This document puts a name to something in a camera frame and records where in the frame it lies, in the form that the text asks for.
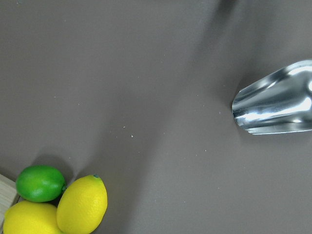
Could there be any green lime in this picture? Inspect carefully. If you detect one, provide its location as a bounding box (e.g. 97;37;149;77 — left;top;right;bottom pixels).
16;165;67;202

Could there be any yellow lemon outer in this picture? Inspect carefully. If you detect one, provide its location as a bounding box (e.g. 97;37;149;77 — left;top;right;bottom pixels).
57;174;108;234

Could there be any yellow lemon near board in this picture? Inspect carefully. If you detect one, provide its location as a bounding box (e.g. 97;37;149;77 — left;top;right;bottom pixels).
3;200;63;234

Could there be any wooden cutting board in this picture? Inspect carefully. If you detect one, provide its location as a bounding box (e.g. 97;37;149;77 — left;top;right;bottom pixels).
0;175;20;229

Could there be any metal ice scoop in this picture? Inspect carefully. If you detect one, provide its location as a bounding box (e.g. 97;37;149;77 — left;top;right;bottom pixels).
232;59;312;135

